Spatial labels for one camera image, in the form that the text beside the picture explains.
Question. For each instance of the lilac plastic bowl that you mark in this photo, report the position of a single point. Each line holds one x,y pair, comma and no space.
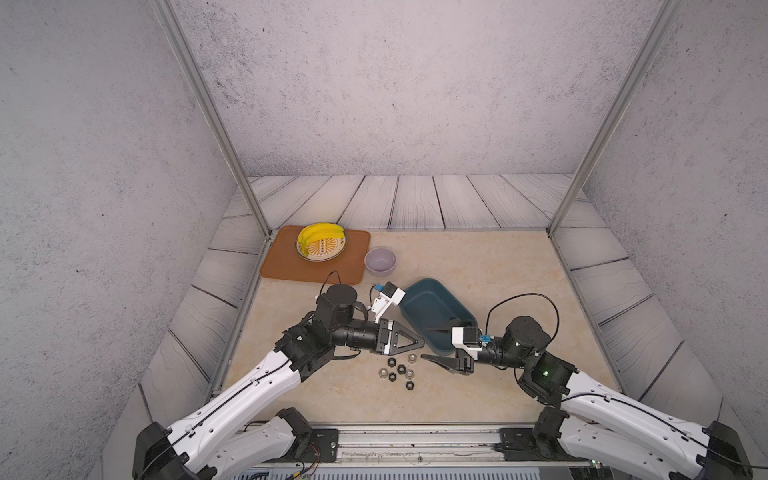
380,261

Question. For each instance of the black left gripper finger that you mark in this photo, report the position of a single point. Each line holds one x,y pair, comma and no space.
406,338
395,350

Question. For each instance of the left aluminium frame post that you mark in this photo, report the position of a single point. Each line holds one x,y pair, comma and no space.
173,31

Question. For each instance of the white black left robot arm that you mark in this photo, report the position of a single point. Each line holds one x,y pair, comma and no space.
213,443

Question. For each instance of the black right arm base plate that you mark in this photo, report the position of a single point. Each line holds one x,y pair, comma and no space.
527,444

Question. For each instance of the teal plastic storage box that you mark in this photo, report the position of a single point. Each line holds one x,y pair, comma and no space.
428,303

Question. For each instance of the patterned round plate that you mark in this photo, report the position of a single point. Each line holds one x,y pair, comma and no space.
324,250

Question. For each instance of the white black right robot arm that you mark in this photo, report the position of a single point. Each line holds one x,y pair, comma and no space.
582,418

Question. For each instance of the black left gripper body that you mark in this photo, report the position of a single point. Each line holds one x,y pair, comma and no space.
382,337

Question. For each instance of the aluminium frame post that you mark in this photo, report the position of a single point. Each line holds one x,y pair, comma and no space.
173,31
659,29

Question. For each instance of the yellow banana bunch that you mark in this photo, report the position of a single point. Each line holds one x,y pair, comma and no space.
317,232

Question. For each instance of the brown rectangular mat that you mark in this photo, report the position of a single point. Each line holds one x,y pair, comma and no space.
285,259

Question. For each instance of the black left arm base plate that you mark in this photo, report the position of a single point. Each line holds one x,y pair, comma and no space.
320,447

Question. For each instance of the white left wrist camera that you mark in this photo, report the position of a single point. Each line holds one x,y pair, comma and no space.
382,297

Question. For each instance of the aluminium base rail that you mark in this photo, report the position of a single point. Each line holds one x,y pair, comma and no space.
459,452

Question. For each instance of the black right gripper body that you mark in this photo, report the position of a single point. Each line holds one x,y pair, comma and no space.
469,364

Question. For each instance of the right aluminium frame post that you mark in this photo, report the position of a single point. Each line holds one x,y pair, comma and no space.
659,29

